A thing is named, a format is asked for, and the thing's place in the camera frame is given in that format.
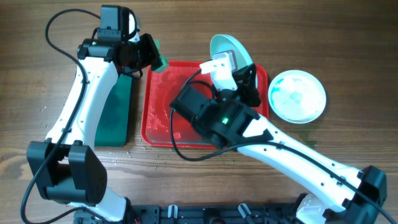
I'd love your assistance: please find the green and yellow sponge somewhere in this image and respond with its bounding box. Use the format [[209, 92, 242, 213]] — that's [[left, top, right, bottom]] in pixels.
[[151, 39, 169, 73]]

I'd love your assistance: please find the white plate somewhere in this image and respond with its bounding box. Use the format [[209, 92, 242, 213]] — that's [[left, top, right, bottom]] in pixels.
[[210, 34, 258, 88], [268, 70, 326, 120]]

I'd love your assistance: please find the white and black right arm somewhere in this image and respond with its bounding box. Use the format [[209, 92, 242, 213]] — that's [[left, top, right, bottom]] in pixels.
[[170, 50, 387, 223]]

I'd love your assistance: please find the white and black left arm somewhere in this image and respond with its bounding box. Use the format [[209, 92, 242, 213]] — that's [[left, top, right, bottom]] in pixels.
[[21, 34, 161, 223]]

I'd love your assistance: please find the red plastic tray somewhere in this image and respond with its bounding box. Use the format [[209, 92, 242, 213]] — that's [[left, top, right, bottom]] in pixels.
[[141, 60, 270, 149]]

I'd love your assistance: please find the black tub of green water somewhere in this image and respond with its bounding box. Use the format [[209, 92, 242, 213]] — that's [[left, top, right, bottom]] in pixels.
[[95, 75, 133, 147]]

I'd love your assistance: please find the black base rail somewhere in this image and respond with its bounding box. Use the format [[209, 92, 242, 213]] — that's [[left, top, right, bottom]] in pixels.
[[73, 203, 299, 224]]

